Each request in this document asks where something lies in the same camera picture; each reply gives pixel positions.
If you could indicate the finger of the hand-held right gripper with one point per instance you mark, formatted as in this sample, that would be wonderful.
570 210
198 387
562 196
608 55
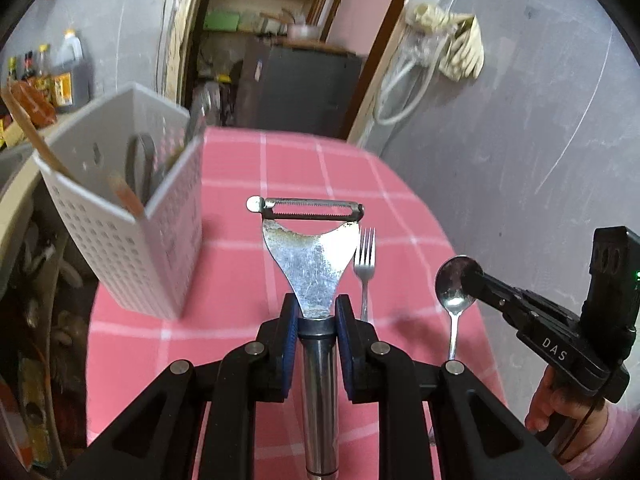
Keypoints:
505 310
492 287

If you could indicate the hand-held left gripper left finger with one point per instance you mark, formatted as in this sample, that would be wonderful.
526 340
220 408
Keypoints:
289 345

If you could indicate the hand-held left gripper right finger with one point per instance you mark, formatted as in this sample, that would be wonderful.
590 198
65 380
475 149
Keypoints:
344 345

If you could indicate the silver spoon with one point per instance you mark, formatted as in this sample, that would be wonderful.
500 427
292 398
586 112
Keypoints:
452 280

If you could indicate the steel vegetable peeler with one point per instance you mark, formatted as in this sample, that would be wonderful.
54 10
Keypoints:
312 265

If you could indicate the white perforated utensil basket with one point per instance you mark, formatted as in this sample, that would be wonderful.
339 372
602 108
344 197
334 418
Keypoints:
105 240

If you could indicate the person's right forearm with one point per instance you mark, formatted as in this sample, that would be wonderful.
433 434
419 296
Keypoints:
615 440

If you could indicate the person's right hand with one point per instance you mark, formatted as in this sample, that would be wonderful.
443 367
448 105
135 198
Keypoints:
570 412

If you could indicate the pink checked tablecloth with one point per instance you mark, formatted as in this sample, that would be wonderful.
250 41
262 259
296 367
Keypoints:
240 280

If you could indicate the silver fork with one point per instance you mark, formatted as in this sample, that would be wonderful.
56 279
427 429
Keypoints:
366 265

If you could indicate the cream rubber gloves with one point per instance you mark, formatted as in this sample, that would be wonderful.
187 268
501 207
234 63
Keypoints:
462 50

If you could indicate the dark spoon in basket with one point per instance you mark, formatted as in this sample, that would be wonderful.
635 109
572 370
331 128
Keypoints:
131 160

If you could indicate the grey cabinet with board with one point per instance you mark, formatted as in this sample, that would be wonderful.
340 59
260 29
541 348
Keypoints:
300 90

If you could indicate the wooden cutting board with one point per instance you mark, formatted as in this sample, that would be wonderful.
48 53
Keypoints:
320 47

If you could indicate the metal pot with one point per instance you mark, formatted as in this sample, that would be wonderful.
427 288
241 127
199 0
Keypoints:
305 32

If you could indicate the beige kitchen counter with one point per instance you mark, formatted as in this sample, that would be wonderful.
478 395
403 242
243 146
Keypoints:
12 195

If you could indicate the green box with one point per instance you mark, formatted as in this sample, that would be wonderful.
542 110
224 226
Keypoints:
221 21

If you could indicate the large dark liquid jug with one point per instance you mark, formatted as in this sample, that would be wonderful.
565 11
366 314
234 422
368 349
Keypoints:
70 75

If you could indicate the yellow paper packet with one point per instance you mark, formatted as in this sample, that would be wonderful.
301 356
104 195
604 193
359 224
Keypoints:
10 132

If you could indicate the orange-brown seasoning packet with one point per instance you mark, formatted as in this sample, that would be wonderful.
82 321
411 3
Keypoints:
32 105

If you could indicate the wooden door frame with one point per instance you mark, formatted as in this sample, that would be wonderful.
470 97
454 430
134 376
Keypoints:
372 95

